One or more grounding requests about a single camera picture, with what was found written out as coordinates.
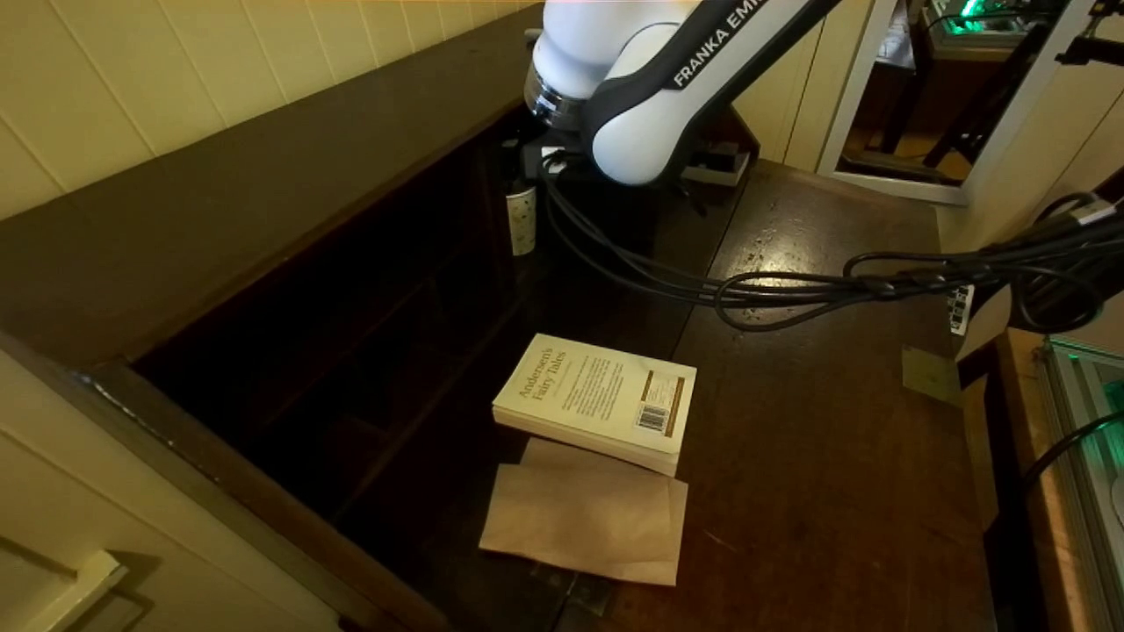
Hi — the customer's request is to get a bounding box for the white perforated bracket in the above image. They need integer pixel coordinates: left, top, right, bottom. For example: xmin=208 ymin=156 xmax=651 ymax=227
xmin=946 ymin=279 xmax=985 ymax=342

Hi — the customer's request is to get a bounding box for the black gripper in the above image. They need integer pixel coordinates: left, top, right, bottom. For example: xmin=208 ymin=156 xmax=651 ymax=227
xmin=495 ymin=101 xmax=583 ymax=213

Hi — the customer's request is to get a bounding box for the white panelled door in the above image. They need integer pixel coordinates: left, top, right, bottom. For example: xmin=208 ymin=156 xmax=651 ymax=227
xmin=0 ymin=349 xmax=344 ymax=632

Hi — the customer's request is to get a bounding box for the beige label on desk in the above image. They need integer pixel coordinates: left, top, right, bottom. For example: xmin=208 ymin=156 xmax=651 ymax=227
xmin=899 ymin=345 xmax=965 ymax=410

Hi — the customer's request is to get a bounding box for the white paperback book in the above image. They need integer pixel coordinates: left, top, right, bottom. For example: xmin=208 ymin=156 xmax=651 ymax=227
xmin=489 ymin=330 xmax=703 ymax=482

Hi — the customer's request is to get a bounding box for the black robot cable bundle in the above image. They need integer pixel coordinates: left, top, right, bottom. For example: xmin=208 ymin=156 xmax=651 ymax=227
xmin=533 ymin=150 xmax=1124 ymax=342

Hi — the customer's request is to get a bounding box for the dark wooden secretary desk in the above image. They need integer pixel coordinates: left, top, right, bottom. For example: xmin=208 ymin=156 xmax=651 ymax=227
xmin=0 ymin=0 xmax=1001 ymax=632

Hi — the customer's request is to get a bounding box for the thin black base cable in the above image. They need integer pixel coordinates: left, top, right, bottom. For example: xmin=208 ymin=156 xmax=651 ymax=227
xmin=1018 ymin=406 xmax=1124 ymax=494

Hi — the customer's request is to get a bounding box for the light wooden side table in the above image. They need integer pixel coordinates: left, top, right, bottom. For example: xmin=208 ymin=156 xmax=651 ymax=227
xmin=992 ymin=322 xmax=1124 ymax=632

